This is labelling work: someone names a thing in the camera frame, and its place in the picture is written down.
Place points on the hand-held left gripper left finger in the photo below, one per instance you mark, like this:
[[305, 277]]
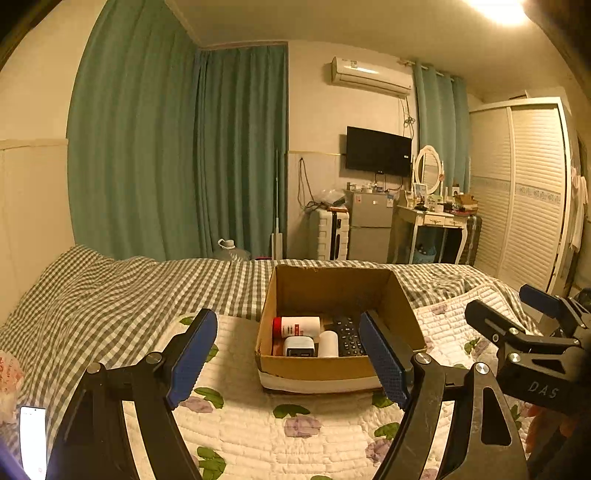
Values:
[[194, 355]]

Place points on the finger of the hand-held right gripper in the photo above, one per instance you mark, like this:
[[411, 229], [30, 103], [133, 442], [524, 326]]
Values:
[[491, 323], [538, 297]]

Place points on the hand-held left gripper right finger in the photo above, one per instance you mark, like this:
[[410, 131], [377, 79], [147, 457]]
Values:
[[383, 360]]

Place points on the black remote control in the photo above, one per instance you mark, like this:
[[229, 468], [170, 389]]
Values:
[[348, 337]]

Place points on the cardboard box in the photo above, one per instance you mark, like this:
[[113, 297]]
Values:
[[314, 374]]

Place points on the small pale rounded case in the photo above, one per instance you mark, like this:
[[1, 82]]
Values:
[[300, 346]]

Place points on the white bottle with red cap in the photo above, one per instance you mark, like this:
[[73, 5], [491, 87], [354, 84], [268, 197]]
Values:
[[298, 326]]

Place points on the person's right hand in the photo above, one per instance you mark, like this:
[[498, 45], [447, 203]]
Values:
[[538, 427]]

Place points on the dark suitcase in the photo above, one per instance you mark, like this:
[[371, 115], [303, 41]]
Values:
[[472, 240]]

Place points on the blue basket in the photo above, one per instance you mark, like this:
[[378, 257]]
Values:
[[425, 254]]

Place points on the hanging white clothes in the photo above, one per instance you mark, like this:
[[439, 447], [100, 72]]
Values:
[[578, 207]]

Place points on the white louvred wardrobe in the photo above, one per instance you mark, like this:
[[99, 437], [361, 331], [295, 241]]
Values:
[[526, 194]]

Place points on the clear water jug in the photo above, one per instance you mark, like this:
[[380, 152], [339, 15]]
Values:
[[233, 251]]

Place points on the grey checked bed sheet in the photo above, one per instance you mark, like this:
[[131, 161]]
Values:
[[92, 304]]

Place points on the small brown carton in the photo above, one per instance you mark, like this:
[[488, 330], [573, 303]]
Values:
[[465, 203]]

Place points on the white dressing table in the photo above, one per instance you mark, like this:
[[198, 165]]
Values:
[[431, 219]]

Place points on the white floral quilted blanket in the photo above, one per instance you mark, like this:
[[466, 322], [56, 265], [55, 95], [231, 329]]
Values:
[[286, 443]]

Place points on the silver small fridge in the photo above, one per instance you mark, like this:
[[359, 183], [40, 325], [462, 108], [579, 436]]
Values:
[[369, 221]]

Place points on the white hard suitcase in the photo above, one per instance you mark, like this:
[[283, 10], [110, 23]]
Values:
[[323, 233]]

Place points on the white oval vanity mirror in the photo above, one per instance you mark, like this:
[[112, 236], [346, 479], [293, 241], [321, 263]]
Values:
[[429, 168]]

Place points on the white mop pole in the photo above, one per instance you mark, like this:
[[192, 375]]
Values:
[[277, 207]]

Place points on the smartphone with lit screen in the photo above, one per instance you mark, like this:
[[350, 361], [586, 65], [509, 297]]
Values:
[[33, 443]]

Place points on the pink patterned cloth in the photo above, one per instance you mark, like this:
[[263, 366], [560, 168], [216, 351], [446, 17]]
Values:
[[9, 387]]

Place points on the light teal window curtain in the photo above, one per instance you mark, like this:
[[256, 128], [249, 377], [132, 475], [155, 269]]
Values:
[[441, 124]]

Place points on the narrow green curtain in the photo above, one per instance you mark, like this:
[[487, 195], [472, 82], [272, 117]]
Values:
[[240, 147]]

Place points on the wide green curtain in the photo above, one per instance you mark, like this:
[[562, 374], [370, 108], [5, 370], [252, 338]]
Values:
[[134, 138]]

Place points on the bright ceiling lamp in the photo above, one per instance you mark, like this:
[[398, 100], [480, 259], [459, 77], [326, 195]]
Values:
[[501, 11]]

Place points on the small photo frame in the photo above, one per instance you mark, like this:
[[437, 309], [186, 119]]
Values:
[[420, 190]]

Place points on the black wall television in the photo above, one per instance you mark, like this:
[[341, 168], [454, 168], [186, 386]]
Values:
[[378, 150]]

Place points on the white wall air conditioner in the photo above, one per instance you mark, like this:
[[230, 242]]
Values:
[[369, 76]]

